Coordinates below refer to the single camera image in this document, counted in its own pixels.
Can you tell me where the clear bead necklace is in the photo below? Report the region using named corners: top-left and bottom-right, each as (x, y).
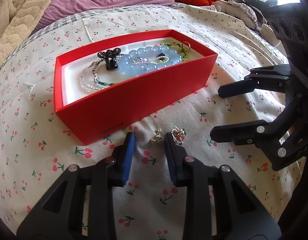
top-left (81, 60), bottom-right (112, 92)

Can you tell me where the floral pillow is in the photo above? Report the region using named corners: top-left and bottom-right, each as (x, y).
top-left (215, 0), bottom-right (260, 29)

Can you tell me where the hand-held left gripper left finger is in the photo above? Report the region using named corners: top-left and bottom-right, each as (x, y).
top-left (16, 132), bottom-right (137, 240)

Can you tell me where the beige fleece blanket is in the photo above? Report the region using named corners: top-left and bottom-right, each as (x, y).
top-left (0, 0), bottom-right (79, 78)

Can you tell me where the black hair clip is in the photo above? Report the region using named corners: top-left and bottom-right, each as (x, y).
top-left (97, 48), bottom-right (122, 70)

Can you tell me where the purple quilt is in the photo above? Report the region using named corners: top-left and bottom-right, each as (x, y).
top-left (34, 0), bottom-right (176, 32)

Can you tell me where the red cardboard box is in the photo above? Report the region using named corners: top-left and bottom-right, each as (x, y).
top-left (53, 29), bottom-right (218, 145)

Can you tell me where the green bead bracelet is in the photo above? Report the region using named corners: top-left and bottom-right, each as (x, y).
top-left (160, 39), bottom-right (189, 62)

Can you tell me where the small dark bead bracelet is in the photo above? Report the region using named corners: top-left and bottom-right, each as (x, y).
top-left (94, 55), bottom-right (124, 88)

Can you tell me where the silver earring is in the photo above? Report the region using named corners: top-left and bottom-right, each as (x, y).
top-left (150, 127), bottom-right (163, 144)

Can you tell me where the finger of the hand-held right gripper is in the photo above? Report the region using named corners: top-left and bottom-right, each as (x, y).
top-left (218, 65), bottom-right (293, 99)
top-left (209, 94), bottom-right (305, 172)

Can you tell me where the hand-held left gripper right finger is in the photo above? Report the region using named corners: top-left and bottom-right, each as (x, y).
top-left (164, 132), bottom-right (282, 240)

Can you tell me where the white knitted pouch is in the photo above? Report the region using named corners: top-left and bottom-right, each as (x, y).
top-left (261, 24), bottom-right (281, 47)

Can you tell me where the light blue bead bracelet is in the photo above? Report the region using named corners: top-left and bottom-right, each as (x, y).
top-left (118, 46), bottom-right (183, 77)

